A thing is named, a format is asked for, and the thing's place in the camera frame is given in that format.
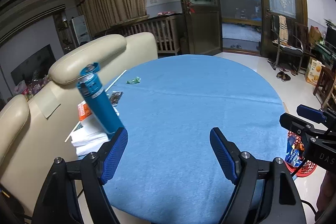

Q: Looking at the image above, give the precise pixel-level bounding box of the striped scarf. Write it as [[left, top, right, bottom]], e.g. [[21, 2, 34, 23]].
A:
[[278, 15, 288, 46]]

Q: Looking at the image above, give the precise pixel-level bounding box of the green candy wrapper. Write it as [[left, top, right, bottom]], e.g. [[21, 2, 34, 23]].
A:
[[126, 77, 141, 85]]

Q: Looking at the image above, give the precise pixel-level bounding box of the white tissue stack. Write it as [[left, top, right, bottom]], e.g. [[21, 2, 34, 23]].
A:
[[70, 114, 109, 157]]

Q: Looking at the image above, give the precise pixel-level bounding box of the cream leather sofa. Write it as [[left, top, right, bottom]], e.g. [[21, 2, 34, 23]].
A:
[[1, 32, 158, 215]]

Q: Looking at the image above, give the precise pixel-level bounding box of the dark foil packet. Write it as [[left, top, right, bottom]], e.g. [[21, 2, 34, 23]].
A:
[[109, 91, 123, 106]]

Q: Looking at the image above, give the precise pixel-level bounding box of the white air conditioner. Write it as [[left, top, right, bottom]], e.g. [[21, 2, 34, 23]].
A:
[[71, 15, 91, 46]]

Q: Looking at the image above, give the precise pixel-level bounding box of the black television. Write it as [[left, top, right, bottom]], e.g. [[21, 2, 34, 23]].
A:
[[11, 44, 56, 85]]

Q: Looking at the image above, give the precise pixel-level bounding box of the dark wooden stool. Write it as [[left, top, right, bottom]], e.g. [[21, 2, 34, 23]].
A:
[[313, 67, 335, 109]]

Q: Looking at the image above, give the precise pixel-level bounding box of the yellow cardboard box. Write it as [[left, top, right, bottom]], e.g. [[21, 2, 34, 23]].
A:
[[305, 57, 324, 86]]

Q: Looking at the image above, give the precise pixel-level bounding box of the open wooden glass door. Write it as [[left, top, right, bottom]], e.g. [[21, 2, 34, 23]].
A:
[[181, 0, 223, 55]]

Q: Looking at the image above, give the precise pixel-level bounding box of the blue tablecloth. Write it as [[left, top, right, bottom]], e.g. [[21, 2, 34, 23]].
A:
[[104, 55, 287, 223]]

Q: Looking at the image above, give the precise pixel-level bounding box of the black metal chair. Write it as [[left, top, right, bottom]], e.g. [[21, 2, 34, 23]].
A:
[[268, 15, 304, 75]]

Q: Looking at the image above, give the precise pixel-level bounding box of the pair of slippers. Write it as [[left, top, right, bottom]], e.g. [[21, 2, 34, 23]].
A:
[[276, 71, 291, 82]]

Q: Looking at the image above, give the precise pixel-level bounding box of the teal water bottle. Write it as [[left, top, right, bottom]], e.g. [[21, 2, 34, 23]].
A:
[[77, 63, 124, 139]]

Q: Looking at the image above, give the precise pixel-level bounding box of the blue foil wrapper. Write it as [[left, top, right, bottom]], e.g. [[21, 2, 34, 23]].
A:
[[285, 135, 305, 168]]

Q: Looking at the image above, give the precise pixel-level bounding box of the black cable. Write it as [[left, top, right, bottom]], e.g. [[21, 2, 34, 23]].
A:
[[291, 160, 318, 215]]

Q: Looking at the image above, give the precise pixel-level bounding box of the right hand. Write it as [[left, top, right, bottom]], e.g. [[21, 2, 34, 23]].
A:
[[317, 171, 336, 212]]

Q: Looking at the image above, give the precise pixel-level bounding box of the red plastic basket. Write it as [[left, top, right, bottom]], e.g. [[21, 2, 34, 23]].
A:
[[285, 131, 317, 177]]

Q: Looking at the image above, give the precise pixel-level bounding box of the wooden radiator cover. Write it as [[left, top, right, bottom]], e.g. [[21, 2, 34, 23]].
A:
[[105, 14, 185, 55]]

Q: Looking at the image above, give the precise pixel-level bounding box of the white stick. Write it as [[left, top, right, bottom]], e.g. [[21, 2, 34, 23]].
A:
[[105, 70, 127, 92]]

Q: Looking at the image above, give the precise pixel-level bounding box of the orange white box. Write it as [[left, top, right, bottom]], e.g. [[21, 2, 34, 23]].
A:
[[77, 101, 92, 122]]

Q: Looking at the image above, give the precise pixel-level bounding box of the computer monitor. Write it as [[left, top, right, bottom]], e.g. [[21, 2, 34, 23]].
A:
[[325, 24, 336, 51]]

